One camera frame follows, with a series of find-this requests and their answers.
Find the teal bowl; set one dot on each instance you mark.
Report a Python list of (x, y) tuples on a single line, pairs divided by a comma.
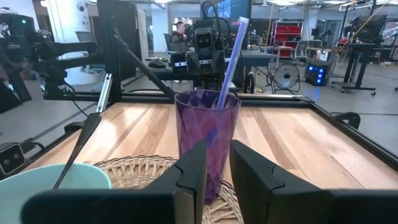
[(31, 183)]

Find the dark bronze metal utensil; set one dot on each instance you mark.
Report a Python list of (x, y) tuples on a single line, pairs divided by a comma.
[(84, 133)]

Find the red storage rack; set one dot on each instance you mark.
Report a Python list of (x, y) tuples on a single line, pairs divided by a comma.
[(287, 34)]

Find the monitor with blue screen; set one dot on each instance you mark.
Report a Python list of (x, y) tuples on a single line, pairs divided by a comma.
[(236, 7)]

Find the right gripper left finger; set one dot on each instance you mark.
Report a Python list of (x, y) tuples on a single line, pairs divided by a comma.
[(189, 174)]

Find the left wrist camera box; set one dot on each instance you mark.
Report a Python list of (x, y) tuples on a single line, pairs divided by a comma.
[(203, 39)]

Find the white round pillar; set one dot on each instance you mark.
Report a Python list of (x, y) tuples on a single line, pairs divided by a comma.
[(71, 25)]

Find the computer tower with blue lights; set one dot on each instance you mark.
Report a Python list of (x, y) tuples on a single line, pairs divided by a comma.
[(317, 73)]

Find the silver metal bracket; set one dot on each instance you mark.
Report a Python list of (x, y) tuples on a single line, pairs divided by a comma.
[(104, 93)]

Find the round floor fan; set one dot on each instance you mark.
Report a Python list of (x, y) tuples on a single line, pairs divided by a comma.
[(286, 76)]

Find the black standing desk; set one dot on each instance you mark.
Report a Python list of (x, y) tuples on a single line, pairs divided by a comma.
[(367, 46)]

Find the table-level camera box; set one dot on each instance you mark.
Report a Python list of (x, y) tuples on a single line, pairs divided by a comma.
[(12, 158)]

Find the black metal table frame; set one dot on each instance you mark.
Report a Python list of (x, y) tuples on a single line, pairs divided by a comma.
[(107, 46)]

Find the black arch clamp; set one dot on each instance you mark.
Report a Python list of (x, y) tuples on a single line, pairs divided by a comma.
[(348, 114)]

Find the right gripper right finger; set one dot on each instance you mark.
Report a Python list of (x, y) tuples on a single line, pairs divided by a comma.
[(255, 180)]

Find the purple faceted plastic cup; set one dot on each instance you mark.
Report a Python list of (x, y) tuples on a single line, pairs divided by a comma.
[(199, 124)]

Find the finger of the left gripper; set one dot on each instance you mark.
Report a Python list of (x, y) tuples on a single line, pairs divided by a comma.
[(194, 63), (217, 62)]

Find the dark monitor on standing desk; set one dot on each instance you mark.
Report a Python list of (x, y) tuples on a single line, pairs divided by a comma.
[(370, 28)]

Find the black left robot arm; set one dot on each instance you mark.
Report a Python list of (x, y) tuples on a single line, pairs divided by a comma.
[(211, 82)]

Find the black computer mouse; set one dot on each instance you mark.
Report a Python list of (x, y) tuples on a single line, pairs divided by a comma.
[(157, 63)]

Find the purple drinking straw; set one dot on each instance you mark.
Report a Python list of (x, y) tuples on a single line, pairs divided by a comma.
[(234, 56)]

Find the white dome camera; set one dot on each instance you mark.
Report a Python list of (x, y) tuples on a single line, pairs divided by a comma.
[(81, 7)]

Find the round woven placemat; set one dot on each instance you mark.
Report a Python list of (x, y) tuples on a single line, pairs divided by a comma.
[(130, 171)]

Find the black machine with green light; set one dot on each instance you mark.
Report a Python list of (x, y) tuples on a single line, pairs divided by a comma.
[(62, 49)]

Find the grey desk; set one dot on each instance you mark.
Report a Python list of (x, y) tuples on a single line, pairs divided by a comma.
[(258, 57)]

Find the person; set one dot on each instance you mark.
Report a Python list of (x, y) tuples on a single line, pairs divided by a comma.
[(178, 39)]

